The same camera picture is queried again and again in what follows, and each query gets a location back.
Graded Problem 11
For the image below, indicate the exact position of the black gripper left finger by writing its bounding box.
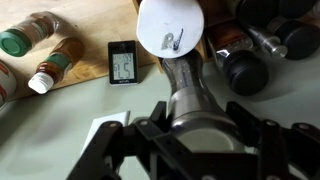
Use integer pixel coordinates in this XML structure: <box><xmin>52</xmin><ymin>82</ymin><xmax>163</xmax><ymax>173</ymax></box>
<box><xmin>66</xmin><ymin>101</ymin><xmax>168</xmax><ymax>180</ymax></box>

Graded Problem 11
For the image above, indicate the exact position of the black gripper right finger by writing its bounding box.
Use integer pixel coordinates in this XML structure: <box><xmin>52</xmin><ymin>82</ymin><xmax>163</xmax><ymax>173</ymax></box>
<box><xmin>226</xmin><ymin>101</ymin><xmax>320</xmax><ymax>180</ymax></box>

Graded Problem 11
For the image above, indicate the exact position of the wooden tray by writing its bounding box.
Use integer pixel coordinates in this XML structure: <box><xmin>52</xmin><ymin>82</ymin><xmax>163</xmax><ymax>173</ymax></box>
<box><xmin>131</xmin><ymin>0</ymin><xmax>254</xmax><ymax>73</ymax></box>

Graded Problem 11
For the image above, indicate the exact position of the tall white lidded container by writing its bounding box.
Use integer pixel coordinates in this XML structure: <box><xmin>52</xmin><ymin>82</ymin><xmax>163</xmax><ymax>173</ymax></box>
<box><xmin>135</xmin><ymin>0</ymin><xmax>205</xmax><ymax>60</ymax></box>

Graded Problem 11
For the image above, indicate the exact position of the black digital thermometer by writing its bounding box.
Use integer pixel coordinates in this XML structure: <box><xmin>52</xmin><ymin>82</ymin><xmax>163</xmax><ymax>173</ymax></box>
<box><xmin>107</xmin><ymin>40</ymin><xmax>140</xmax><ymax>87</ymax></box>

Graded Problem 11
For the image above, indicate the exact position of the white cap brown spice jar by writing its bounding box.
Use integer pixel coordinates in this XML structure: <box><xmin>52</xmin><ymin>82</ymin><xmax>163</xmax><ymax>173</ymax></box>
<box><xmin>27</xmin><ymin>37</ymin><xmax>85</xmax><ymax>95</ymax></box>

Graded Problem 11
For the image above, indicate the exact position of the black dumbbell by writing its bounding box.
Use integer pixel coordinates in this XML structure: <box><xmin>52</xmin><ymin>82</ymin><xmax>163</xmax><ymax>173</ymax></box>
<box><xmin>248</xmin><ymin>19</ymin><xmax>320</xmax><ymax>62</ymax></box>

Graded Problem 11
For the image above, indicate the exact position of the small black cap bottle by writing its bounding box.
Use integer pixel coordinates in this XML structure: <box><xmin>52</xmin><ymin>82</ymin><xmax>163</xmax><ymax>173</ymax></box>
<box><xmin>235</xmin><ymin>0</ymin><xmax>284</xmax><ymax>29</ymax></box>

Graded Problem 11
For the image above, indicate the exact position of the green cap spice jar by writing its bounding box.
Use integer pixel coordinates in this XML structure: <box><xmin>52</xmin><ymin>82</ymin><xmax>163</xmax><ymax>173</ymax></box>
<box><xmin>0</xmin><ymin>10</ymin><xmax>60</xmax><ymax>58</ymax></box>

